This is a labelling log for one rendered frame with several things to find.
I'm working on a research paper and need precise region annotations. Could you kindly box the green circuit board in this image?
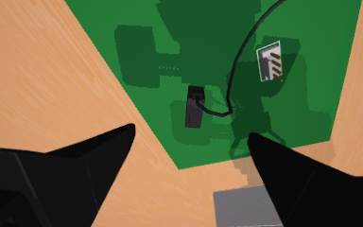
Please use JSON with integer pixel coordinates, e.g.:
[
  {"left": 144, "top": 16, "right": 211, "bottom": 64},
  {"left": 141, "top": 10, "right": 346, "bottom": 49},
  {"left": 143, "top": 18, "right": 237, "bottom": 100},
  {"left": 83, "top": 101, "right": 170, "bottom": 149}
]
[{"left": 64, "top": 0, "right": 362, "bottom": 170}]

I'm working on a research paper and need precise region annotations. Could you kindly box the black cable with plug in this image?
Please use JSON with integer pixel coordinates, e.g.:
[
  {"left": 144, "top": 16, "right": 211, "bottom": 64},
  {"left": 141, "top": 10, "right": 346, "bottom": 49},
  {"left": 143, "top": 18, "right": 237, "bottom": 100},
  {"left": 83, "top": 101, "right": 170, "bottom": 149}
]
[{"left": 185, "top": 0, "right": 285, "bottom": 129}]

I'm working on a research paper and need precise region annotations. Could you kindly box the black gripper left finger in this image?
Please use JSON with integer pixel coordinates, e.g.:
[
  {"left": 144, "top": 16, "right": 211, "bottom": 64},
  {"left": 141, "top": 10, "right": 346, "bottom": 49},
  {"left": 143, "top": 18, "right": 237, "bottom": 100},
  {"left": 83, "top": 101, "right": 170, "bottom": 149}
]
[{"left": 0, "top": 123, "right": 136, "bottom": 227}]

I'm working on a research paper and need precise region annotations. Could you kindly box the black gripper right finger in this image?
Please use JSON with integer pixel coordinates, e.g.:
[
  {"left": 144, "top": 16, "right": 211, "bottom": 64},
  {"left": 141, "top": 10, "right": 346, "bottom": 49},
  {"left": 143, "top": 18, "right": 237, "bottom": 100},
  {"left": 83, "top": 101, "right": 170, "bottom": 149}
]
[{"left": 248, "top": 132, "right": 363, "bottom": 227}]

